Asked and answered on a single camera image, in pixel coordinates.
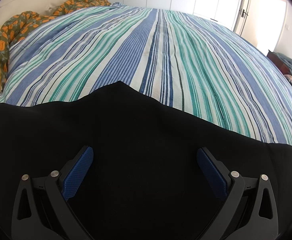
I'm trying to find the black pants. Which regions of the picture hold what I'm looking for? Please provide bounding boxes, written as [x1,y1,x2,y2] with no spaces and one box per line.
[0,82,292,239]

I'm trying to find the dark red wooden cabinet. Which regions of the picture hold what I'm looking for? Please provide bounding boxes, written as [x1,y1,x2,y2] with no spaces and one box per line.
[267,50,292,75]

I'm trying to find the blue green striped bedspread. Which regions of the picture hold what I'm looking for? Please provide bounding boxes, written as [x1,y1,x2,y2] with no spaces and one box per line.
[0,3,292,146]

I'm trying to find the green orange floral blanket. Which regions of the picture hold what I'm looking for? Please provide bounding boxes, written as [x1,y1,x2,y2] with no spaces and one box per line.
[0,0,111,92]

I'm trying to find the white door with handle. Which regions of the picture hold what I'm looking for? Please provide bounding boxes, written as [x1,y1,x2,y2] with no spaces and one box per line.
[233,0,257,41]

